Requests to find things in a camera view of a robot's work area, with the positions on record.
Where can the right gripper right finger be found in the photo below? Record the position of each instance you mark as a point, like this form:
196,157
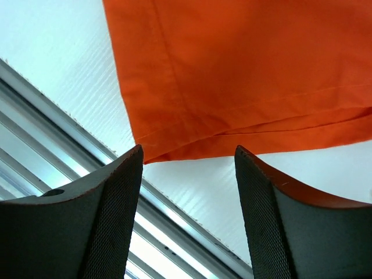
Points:
297,231

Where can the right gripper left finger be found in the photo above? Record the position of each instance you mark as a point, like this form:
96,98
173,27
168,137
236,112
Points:
80,230

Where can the orange shorts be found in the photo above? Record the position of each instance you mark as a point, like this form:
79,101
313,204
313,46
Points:
199,78

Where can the aluminium mounting rail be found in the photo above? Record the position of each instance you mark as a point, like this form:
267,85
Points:
42,149

